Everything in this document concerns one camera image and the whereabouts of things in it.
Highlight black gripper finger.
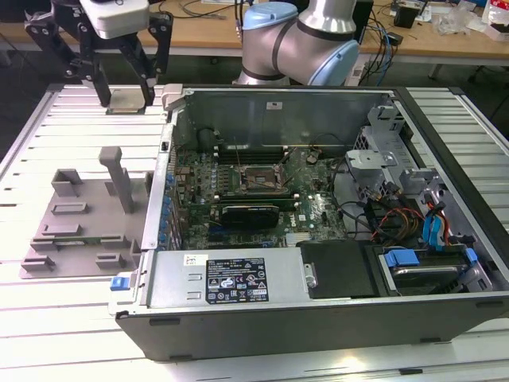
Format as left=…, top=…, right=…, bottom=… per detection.
left=23, top=15, right=113, bottom=108
left=118, top=10, right=175, bottom=107

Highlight silver CPU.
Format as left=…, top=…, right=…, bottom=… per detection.
left=106, top=88, right=147, bottom=115

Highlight metal socket cover frame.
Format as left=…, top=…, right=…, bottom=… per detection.
left=274, top=158, right=293, bottom=190

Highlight CPU socket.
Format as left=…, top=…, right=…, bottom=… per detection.
left=234, top=162, right=289, bottom=193

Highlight beige case corner latch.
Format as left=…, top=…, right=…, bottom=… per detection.
left=161, top=83, right=187, bottom=111

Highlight large black box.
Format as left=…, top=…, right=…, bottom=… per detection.
left=0, top=0, right=55, bottom=24

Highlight wooden desk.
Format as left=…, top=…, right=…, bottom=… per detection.
left=0, top=0, right=509, bottom=83

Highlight grey parts rack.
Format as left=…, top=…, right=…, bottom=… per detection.
left=19, top=146, right=154, bottom=280

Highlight black graphics card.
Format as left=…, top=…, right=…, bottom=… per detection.
left=219, top=203, right=282, bottom=231

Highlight silver power supply box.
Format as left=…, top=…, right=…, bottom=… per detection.
left=145, top=248, right=319, bottom=311

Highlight green motherboard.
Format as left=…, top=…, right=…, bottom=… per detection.
left=174, top=142, right=359, bottom=250

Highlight silver finned heatsink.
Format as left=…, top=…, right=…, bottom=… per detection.
left=284, top=232, right=321, bottom=244

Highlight tall black box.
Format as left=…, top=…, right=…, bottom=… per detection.
left=353, top=0, right=375, bottom=44

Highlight silver metal drive cage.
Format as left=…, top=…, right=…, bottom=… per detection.
left=344, top=103, right=453, bottom=212

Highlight black plastic bay cover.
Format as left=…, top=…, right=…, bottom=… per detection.
left=297, top=240, right=379, bottom=300

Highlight small black container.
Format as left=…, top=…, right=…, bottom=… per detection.
left=393, top=2, right=419, bottom=29

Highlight black open PC case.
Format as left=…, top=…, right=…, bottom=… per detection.
left=107, top=83, right=509, bottom=362

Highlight clear plastic bags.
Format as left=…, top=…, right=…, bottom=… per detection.
left=435, top=6, right=488, bottom=39

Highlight hard disk in blue carrier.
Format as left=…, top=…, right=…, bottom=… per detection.
left=377, top=245, right=478, bottom=298

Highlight red white package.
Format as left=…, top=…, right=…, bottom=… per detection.
left=480, top=0, right=509, bottom=41

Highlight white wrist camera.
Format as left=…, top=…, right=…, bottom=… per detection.
left=78, top=0, right=151, bottom=40

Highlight coloured power wire bundle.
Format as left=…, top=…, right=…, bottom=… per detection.
left=371, top=205, right=425, bottom=242

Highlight blue flat data wire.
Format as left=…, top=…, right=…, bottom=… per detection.
left=422, top=201, right=449, bottom=252

